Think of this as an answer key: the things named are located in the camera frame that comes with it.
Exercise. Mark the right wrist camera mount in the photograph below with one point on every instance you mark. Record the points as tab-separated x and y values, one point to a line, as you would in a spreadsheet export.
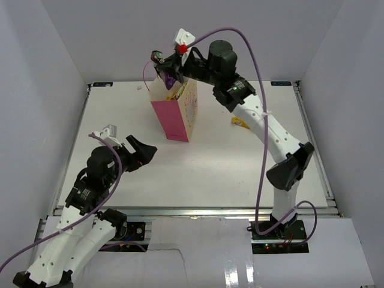
182	40

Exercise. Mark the purple candy packet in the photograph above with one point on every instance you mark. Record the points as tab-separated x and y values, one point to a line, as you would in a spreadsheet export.
158	61

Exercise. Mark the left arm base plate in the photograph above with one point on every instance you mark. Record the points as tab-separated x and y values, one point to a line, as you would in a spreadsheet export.
132	231

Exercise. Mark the blue label sticker right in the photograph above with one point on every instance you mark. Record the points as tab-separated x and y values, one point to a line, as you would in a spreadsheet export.
281	83

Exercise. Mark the blue label sticker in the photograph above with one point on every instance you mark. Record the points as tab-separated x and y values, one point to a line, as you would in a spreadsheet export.
281	83
102	84

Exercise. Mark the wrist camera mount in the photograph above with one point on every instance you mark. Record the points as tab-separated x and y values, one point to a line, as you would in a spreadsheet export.
182	40
109	135

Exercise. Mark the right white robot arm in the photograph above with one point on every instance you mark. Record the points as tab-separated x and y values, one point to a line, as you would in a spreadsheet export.
291	157

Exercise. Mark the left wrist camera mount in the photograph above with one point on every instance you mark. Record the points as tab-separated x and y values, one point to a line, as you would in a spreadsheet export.
109	135

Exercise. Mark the blue label sticker left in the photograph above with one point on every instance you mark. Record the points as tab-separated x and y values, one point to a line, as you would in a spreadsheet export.
102	84

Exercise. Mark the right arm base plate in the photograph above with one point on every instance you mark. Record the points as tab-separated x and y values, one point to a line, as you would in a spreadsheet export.
295	232

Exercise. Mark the aluminium front rail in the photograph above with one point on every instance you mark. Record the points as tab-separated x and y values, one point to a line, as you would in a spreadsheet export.
303	211

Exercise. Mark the yellow M&M packet right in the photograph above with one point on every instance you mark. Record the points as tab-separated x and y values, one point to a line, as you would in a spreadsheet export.
239	122

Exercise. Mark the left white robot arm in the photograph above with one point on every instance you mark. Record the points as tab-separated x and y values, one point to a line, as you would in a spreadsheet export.
83	228

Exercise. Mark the pink paper gift bag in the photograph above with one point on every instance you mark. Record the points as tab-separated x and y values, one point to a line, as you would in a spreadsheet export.
177	117

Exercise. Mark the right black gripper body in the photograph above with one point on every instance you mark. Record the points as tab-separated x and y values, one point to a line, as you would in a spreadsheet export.
198	69

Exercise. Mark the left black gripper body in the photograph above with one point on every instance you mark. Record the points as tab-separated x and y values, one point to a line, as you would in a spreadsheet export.
113	176

